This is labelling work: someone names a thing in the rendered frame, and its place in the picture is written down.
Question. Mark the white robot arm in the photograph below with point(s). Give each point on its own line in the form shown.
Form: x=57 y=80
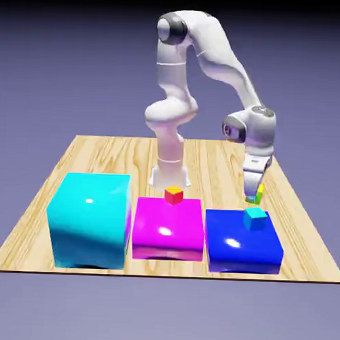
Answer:
x=173 y=84

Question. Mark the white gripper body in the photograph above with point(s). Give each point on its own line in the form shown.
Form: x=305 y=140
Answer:
x=252 y=178

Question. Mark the small green cube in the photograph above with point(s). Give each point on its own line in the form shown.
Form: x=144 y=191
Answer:
x=258 y=195

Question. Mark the small red cube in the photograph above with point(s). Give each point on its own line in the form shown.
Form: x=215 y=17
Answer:
x=173 y=196

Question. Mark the small light blue cube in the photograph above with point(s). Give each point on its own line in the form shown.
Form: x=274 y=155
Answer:
x=255 y=219

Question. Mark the large magenta box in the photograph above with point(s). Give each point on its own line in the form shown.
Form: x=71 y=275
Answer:
x=168 y=228

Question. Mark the large cyan box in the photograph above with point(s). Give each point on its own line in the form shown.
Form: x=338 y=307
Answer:
x=88 y=219

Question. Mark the large blue box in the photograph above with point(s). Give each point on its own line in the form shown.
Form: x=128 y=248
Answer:
x=242 y=244

